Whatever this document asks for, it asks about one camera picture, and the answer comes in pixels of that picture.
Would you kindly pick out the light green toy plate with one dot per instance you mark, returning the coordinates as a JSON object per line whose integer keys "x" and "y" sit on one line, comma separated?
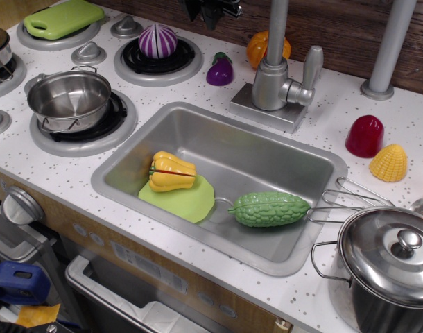
{"x": 192, "y": 204}

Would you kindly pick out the black stove burner back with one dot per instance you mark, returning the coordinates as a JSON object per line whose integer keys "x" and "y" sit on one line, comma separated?
{"x": 133, "y": 66}

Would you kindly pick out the silver sink basin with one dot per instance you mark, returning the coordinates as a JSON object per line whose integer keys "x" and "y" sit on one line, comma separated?
{"x": 236, "y": 159}

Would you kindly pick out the black stove burner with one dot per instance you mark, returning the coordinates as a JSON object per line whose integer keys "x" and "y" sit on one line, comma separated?
{"x": 116, "y": 125}
{"x": 133, "y": 66}

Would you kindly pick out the purple toy eggplant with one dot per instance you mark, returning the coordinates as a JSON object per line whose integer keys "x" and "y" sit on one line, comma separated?
{"x": 221, "y": 72}

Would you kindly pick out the green toy cutting board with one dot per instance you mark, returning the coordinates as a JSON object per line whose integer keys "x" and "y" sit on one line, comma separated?
{"x": 63, "y": 19}

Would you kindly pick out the grey support pole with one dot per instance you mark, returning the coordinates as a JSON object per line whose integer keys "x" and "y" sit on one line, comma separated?
{"x": 378, "y": 87}

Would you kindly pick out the grey oven door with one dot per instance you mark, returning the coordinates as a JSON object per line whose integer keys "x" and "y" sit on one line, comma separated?
{"x": 117, "y": 301}

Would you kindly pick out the yellow toy bell pepper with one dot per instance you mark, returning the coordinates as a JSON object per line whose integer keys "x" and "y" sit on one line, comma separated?
{"x": 168, "y": 172}

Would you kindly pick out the silver oven knob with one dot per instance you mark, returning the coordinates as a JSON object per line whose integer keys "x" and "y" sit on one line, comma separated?
{"x": 20, "y": 208}

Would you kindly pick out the green toy bitter gourd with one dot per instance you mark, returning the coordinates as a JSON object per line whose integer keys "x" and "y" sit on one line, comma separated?
{"x": 268, "y": 209}

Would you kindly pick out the yellow toy corn piece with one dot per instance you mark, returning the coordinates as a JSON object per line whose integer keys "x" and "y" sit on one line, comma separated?
{"x": 390, "y": 164}

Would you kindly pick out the purple white toy onion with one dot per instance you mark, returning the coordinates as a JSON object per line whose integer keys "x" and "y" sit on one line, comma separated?
{"x": 157, "y": 41}

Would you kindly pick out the black stove burner front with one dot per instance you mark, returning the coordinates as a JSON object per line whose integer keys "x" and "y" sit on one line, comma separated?
{"x": 116, "y": 125}

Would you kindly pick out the red toy pepper half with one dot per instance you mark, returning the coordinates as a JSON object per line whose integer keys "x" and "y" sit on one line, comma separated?
{"x": 365, "y": 138}

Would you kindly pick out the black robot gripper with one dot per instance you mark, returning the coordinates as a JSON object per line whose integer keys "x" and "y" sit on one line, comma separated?
{"x": 212, "y": 10}

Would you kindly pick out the silver toy faucet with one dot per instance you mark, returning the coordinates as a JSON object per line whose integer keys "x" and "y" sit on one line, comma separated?
{"x": 274, "y": 99}

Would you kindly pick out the wire handled steel strainer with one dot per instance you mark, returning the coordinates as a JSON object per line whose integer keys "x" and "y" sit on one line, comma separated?
{"x": 349, "y": 195}

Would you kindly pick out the blue clamp tool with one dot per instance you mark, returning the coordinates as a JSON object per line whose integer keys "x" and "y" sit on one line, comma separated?
{"x": 23, "y": 284}

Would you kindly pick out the orange toy pumpkin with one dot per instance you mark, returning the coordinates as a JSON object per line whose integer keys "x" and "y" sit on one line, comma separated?
{"x": 257, "y": 48}

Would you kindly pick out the open steel pot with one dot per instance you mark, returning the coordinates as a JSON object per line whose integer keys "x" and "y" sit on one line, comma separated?
{"x": 70, "y": 101}

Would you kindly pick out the steel pot with lid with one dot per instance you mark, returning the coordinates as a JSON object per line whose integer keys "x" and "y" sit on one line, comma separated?
{"x": 376, "y": 280}

